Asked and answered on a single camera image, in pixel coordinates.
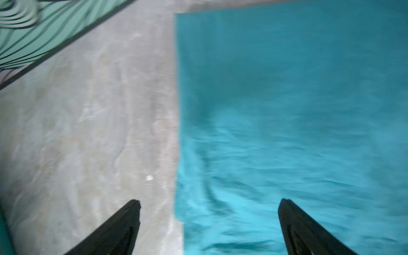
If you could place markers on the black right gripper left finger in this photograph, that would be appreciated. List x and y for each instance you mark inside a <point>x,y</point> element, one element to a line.
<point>116,236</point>

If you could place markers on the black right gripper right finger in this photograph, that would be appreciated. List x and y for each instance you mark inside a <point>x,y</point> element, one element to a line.
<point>304,236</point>

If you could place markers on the teal cloth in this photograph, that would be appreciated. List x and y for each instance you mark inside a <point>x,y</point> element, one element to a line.
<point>303,100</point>

